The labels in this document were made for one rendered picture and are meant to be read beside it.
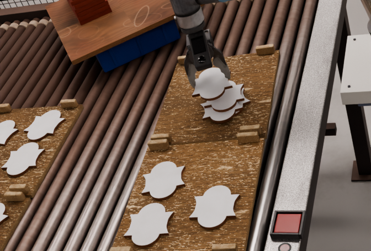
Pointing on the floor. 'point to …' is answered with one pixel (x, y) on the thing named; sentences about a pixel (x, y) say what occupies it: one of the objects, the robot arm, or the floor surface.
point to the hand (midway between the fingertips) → (211, 83)
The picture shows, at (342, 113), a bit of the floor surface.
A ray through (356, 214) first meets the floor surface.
